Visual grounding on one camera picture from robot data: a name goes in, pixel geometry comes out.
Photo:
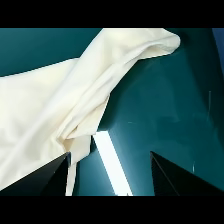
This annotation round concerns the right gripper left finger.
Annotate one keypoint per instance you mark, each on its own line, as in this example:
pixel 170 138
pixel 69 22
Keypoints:
pixel 40 180

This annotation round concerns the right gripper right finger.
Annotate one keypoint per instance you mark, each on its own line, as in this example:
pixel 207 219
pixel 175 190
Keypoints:
pixel 173 181

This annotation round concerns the cream shirt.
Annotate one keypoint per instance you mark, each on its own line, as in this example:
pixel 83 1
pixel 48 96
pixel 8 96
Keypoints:
pixel 50 100

